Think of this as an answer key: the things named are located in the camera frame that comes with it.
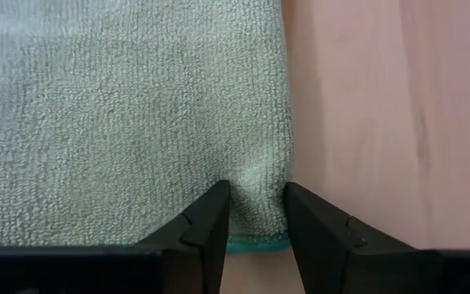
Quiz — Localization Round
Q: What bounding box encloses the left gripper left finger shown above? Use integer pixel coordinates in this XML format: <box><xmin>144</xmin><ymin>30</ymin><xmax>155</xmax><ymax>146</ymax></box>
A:
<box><xmin>0</xmin><ymin>180</ymin><xmax>232</xmax><ymax>294</ymax></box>

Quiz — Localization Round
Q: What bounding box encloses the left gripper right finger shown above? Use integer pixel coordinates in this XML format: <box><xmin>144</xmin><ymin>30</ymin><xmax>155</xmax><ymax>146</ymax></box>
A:
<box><xmin>282</xmin><ymin>181</ymin><xmax>470</xmax><ymax>294</ymax></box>

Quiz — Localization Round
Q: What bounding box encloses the pale green teal-edged towel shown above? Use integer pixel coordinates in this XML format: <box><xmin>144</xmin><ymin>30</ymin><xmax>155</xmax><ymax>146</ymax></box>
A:
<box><xmin>0</xmin><ymin>0</ymin><xmax>295</xmax><ymax>254</ymax></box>

